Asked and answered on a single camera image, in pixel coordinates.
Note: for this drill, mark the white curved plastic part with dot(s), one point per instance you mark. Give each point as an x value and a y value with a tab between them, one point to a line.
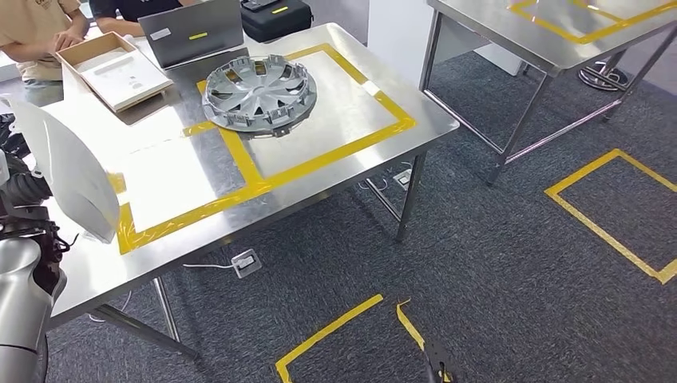
74	174

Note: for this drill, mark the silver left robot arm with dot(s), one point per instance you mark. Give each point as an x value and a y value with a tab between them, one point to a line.
21	306

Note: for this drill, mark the steel workbench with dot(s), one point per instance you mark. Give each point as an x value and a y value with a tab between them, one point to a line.
328	105

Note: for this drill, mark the metal floor socket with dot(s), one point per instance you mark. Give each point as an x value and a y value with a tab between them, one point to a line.
247	263

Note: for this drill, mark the silver wheel hubcap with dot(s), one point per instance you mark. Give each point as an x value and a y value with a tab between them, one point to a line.
259	95

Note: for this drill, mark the yellow floor tape square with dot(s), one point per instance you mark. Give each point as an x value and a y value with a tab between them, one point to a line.
328	330
597	228

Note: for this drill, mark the black carrying case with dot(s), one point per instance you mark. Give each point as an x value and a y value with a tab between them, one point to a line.
280	24

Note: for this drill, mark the black handheld device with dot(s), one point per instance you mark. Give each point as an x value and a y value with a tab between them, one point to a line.
259	4

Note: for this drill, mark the grey laptop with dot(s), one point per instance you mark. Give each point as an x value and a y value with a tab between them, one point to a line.
190	29

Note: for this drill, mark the steel table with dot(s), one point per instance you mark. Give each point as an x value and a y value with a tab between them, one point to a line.
502	26

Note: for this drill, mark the cardboard box white insert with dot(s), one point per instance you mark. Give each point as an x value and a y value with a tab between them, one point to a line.
121	76

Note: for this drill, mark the person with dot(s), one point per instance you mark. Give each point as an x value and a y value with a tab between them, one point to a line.
32	31
116	13

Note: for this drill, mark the chrome stanchion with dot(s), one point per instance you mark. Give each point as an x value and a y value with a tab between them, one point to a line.
603	78

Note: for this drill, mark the yellow table tape outline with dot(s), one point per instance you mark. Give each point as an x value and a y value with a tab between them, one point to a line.
582	38

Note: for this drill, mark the black robot torso bracket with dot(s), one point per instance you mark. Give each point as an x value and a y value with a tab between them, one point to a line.
436	367

